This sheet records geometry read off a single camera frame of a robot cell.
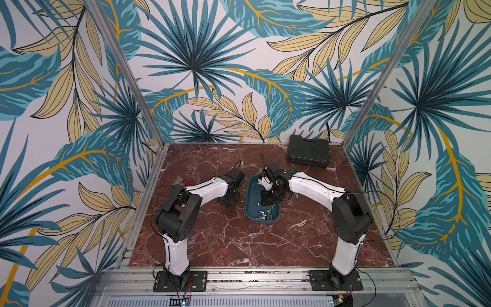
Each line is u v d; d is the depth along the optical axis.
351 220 0.49
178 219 0.49
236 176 0.78
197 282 0.73
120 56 0.80
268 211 0.90
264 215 0.90
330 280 0.67
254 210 0.92
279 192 0.75
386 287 0.75
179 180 0.99
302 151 1.16
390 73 0.86
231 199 0.82
